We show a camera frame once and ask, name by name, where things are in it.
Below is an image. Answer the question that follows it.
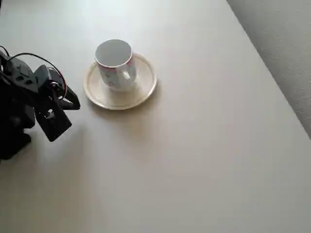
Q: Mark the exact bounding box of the turquoise floral cup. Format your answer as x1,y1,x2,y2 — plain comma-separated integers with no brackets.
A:
94,39,138,92

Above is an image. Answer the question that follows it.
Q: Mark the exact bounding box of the cream white saucer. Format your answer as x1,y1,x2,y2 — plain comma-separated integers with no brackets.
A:
83,52,157,110

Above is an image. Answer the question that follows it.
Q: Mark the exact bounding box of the thin red cable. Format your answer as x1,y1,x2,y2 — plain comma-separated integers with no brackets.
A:
50,67,68,97

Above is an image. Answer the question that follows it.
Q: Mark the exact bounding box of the black gripper camera mount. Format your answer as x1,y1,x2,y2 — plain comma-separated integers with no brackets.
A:
35,93,73,143

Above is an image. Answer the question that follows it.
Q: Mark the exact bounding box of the thin black cable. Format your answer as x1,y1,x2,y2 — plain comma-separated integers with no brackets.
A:
8,52,53,68

